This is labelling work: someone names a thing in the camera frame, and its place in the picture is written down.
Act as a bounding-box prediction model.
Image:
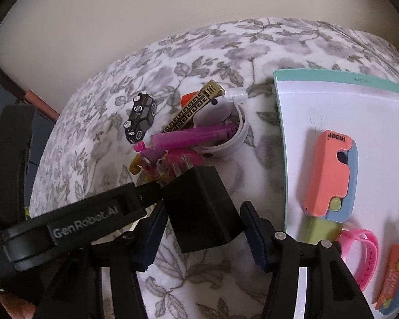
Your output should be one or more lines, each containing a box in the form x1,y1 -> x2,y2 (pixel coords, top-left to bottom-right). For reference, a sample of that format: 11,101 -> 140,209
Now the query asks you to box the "pink yellow small toy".
129,142 -> 204,183

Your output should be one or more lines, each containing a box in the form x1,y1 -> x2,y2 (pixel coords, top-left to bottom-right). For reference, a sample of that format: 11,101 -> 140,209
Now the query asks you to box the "white watch band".
193,96 -> 249,158

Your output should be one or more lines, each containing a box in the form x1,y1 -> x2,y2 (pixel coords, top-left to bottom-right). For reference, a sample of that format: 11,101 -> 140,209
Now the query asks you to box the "floral grey white blanket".
30,17 -> 399,318

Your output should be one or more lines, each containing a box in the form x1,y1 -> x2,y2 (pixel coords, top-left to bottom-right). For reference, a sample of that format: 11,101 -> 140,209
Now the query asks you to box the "teal rimmed white tray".
275,69 -> 399,318

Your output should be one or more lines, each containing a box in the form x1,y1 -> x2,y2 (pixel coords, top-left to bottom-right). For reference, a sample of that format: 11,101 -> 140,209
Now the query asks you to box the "gold patterned lighter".
162,80 -> 224,133

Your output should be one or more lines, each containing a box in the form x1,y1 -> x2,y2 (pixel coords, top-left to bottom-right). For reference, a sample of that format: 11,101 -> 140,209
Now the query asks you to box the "pink watch band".
336,228 -> 379,291

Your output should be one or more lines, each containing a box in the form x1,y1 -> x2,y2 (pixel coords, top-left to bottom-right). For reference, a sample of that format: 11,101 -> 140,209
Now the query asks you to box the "black toy car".
123,93 -> 157,145

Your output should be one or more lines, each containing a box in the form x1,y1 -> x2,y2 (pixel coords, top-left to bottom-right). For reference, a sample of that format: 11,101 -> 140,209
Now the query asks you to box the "red glue bottle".
181,88 -> 248,107

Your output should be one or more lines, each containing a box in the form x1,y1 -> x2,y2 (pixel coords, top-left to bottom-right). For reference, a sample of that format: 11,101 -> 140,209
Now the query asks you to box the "large coral blue toy knife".
303,130 -> 358,244

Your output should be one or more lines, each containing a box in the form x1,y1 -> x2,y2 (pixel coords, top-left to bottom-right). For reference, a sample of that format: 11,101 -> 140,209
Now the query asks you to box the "magenta lighter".
151,124 -> 238,151

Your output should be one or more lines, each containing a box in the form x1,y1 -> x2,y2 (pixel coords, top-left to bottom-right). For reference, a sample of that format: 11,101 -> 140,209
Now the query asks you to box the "small orange blue toy knife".
376,243 -> 399,315

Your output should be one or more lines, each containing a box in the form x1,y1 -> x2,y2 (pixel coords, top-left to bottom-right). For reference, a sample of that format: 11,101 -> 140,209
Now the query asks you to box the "black wall charger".
163,166 -> 243,254

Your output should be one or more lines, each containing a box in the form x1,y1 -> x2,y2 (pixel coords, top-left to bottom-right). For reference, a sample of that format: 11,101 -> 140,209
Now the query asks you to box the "dark cabinet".
0,59 -> 59,187

